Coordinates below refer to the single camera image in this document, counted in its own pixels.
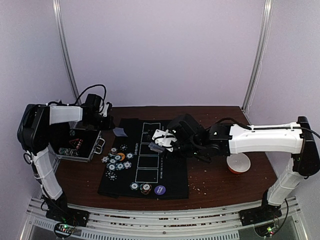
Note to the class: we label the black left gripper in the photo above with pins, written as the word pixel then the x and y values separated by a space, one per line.
pixel 109 124

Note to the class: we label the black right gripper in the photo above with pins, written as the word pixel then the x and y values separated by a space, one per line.
pixel 175 144

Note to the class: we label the blue backed playing card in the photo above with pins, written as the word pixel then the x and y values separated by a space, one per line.
pixel 119 132

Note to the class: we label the orange big blind button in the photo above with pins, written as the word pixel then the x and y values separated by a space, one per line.
pixel 122 156

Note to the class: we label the blue green fifty chip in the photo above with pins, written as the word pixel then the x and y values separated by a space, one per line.
pixel 129 155

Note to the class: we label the purple small blind button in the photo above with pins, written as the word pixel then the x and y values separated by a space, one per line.
pixel 160 190

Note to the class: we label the mixed colour chip stack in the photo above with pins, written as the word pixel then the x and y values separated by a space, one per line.
pixel 145 188

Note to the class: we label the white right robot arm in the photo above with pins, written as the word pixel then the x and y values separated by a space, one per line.
pixel 228 136

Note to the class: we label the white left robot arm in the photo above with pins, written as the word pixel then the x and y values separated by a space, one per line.
pixel 44 126

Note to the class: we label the aluminium poker chip case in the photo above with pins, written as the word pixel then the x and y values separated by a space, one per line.
pixel 75 144

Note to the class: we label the black poker play mat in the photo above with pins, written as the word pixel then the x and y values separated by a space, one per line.
pixel 147 166

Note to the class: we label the orange white bowl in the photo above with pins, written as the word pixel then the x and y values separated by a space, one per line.
pixel 238 163

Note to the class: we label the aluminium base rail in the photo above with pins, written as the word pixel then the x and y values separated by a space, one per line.
pixel 215 223

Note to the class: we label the aluminium frame post left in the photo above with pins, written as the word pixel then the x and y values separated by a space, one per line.
pixel 65 52

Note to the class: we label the aluminium frame post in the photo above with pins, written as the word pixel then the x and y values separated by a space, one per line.
pixel 257 64
pixel 65 52

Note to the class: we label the aluminium frame post right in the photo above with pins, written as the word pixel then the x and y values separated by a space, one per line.
pixel 257 64

